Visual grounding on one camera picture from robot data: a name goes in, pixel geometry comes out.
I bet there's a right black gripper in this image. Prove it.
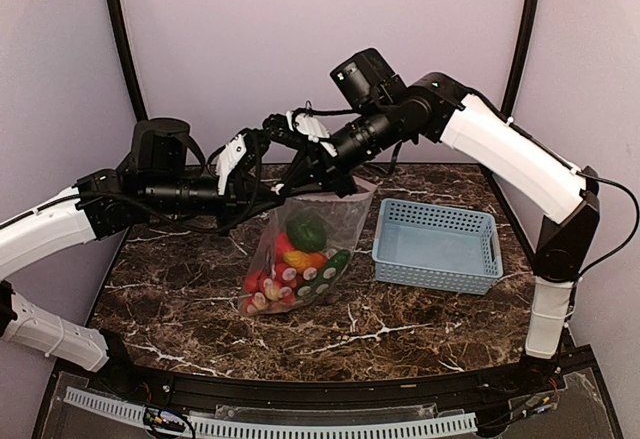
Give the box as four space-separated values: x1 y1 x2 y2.
278 98 402 195

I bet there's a green toy avocado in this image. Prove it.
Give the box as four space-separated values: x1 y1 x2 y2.
286 215 327 253

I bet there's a red toy fruit ball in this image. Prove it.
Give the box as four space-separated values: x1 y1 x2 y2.
275 232 296 263

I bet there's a clear zip top bag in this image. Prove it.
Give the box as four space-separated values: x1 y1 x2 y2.
238 178 377 317

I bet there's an orange red toy mango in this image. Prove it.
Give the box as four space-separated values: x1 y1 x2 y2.
283 250 328 273

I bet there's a green toy cucumber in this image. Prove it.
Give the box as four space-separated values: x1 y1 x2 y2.
296 249 351 300

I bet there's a red lychee bunch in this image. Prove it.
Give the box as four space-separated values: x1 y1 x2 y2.
240 263 298 315

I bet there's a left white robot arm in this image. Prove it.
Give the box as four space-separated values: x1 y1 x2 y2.
1 118 273 395

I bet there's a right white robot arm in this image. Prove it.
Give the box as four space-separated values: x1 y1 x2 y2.
274 48 605 393

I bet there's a light blue plastic basket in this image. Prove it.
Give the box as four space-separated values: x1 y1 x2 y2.
372 198 503 295

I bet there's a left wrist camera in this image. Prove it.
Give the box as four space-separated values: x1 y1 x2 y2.
205 128 269 196

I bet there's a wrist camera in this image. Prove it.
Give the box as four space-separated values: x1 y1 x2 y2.
262 110 337 157
205 128 269 196

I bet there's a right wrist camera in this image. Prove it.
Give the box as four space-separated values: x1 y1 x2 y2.
262 110 337 157

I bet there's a light blue slotted cable duct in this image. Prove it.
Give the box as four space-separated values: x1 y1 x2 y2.
63 387 478 438

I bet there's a left black frame post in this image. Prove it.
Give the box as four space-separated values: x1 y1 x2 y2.
106 0 149 122

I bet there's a black frame post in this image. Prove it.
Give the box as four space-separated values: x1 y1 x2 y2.
106 0 149 122
499 0 539 117

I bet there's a black front rail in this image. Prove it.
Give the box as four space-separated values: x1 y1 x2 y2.
54 348 596 415

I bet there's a right black frame post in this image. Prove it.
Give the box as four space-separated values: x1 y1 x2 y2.
499 0 539 117

